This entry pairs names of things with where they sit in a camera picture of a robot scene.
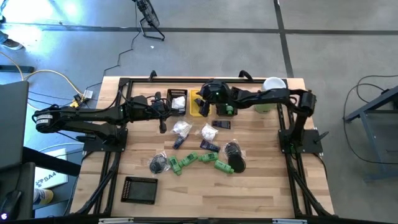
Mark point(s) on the wide black plastic basket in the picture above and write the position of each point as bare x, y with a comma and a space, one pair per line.
140, 190

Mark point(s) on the white cardboard box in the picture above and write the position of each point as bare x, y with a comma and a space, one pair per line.
51, 182

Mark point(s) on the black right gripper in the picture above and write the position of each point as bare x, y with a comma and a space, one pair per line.
214, 90

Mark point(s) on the grey flat panel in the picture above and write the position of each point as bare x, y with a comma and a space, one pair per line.
12, 124

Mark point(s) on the black aluminium table frame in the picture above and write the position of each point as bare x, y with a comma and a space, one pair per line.
174, 80

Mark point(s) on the white and yellow object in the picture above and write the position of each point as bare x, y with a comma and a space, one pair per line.
43, 196

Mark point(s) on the small green bottle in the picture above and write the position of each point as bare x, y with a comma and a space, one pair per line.
229, 109
208, 157
174, 165
189, 159
224, 167

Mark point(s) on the black floor bar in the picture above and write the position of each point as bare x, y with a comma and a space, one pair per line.
15, 68

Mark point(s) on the yellow plastic basket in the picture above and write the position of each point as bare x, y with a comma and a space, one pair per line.
192, 112

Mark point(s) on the black floor fan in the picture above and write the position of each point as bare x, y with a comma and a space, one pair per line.
149, 15

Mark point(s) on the person's shoe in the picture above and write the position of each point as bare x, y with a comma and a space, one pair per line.
11, 44

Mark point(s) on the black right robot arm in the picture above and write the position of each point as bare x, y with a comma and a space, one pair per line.
267, 95

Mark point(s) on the black round disc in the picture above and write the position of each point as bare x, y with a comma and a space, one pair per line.
237, 165

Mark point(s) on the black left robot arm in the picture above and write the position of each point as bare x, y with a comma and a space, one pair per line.
77, 117

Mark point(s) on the black computer mouse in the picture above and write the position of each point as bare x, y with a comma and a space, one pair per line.
9, 202

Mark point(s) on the grey power box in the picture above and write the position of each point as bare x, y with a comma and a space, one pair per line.
88, 93

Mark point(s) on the bagged black toiletry item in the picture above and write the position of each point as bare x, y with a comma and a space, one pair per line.
232, 148
158, 164

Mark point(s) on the silver table bracket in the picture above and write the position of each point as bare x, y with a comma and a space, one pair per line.
289, 221
115, 221

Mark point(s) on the dark blue toiletry tube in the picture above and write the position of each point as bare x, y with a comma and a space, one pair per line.
179, 142
221, 124
210, 146

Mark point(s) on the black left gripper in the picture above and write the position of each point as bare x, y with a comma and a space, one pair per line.
160, 109

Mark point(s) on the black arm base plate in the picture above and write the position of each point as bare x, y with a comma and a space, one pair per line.
312, 142
93, 144

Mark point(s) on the black desk bar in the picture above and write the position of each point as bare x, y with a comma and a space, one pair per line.
51, 161

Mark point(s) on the blue-grey cart frame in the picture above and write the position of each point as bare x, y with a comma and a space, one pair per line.
373, 103

